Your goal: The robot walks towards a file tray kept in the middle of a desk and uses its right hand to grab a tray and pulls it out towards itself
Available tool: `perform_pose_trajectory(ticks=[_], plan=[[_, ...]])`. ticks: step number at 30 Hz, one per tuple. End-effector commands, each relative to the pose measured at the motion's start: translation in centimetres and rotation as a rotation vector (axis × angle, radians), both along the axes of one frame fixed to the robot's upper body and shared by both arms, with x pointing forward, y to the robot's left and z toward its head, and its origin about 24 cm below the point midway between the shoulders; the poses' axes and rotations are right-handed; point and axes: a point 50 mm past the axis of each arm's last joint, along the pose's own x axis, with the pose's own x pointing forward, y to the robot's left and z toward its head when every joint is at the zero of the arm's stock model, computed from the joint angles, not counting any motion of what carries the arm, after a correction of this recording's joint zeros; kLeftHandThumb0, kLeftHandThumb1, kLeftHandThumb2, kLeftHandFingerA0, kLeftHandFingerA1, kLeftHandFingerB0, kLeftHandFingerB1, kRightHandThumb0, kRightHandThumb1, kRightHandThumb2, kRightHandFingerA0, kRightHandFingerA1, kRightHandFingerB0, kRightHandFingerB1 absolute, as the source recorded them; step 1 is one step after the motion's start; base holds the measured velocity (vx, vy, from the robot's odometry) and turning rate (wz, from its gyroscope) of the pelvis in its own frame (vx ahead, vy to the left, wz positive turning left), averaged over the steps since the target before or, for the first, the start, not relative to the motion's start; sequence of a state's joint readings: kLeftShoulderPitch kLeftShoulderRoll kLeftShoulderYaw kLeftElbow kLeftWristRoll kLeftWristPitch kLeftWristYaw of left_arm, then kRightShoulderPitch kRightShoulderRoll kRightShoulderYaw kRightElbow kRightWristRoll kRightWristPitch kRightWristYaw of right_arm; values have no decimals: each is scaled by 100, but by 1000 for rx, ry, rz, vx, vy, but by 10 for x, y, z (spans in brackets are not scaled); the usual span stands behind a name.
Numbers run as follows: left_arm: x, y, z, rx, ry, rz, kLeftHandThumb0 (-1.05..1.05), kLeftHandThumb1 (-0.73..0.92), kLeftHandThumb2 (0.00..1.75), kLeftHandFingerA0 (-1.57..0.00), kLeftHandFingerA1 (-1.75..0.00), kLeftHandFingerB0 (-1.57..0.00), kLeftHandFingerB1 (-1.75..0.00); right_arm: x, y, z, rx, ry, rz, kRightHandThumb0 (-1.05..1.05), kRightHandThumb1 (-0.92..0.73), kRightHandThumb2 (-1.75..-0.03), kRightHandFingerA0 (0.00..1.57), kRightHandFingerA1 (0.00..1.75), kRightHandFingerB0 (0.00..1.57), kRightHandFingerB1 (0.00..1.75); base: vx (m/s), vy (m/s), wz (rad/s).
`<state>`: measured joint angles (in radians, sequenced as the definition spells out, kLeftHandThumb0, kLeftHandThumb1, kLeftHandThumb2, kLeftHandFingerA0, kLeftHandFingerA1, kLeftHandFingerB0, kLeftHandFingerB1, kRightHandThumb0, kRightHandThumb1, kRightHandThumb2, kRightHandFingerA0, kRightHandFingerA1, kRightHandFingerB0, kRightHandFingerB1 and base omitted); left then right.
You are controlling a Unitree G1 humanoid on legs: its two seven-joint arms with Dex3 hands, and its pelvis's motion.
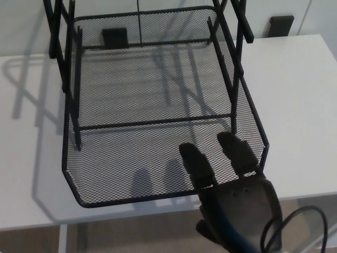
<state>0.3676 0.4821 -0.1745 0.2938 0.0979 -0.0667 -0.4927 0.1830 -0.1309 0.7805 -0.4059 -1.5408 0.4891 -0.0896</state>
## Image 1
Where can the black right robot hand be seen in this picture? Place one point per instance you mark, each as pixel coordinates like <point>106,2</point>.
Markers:
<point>245,210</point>

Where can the black mesh file tray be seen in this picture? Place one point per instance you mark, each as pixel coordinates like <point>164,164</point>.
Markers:
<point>131,200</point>
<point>158,121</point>

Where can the white desk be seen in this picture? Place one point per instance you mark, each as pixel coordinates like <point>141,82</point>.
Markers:
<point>289,105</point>

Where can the white cabinet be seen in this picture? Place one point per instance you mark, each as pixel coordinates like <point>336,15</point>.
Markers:
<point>316,15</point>

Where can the black wall socket right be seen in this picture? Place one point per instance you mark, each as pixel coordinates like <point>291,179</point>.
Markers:
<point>281,26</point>

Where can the black wall socket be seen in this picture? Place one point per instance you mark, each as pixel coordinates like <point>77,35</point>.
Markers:
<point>281,26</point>
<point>114,38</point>

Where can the black wall socket left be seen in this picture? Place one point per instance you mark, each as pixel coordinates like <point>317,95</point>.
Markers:
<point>114,38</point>

